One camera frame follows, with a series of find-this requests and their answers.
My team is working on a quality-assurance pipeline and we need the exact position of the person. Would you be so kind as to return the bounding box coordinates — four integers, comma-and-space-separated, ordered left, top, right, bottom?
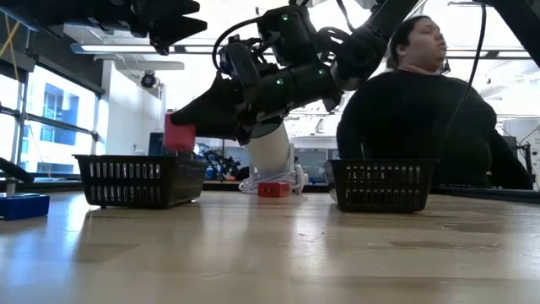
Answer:
336, 14, 533, 190

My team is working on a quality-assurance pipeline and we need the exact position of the black mesh basket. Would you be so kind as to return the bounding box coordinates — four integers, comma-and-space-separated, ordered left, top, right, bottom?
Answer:
72, 153, 208, 210
323, 159, 440, 214

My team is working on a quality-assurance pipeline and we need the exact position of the black box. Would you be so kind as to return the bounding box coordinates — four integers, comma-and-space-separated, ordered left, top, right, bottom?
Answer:
147, 132, 166, 157

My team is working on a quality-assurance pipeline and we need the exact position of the black ceiling camera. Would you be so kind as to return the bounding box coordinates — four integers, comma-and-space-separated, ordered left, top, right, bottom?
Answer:
140, 70, 158, 89

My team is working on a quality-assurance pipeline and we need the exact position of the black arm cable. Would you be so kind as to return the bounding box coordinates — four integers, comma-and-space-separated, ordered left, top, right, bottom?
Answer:
442, 0, 489, 140

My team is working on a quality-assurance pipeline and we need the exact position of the blue background robot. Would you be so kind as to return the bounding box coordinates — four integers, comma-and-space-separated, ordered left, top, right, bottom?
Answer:
202, 145, 251, 182

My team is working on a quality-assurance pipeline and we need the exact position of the pink red plug adapter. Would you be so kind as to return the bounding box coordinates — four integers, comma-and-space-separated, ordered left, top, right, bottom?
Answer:
163, 111, 197, 154

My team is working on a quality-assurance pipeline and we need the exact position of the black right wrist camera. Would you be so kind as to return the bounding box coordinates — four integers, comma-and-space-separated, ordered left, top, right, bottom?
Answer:
218, 41, 263, 92

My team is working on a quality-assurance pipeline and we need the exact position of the red block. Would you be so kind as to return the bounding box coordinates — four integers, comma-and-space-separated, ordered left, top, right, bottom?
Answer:
257, 181, 292, 198

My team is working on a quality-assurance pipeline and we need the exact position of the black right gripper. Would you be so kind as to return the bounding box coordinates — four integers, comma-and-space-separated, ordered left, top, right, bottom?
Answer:
170, 62, 334, 138

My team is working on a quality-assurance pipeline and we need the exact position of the white cylindrical security camera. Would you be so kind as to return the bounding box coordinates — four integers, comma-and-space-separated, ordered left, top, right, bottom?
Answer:
238, 120, 310, 196

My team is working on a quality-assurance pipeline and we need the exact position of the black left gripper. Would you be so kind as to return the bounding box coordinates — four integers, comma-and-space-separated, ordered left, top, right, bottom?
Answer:
105, 0, 208, 56

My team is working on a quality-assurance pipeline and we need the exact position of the overhead light bar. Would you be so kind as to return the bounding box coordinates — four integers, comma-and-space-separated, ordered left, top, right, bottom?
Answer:
70, 41, 540, 60

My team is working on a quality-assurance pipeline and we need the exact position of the yellow hanging cable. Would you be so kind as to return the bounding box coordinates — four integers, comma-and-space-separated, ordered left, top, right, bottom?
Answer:
0, 14, 21, 81

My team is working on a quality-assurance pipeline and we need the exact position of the blue block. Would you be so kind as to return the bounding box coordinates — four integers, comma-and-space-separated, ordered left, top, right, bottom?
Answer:
0, 192, 51, 221

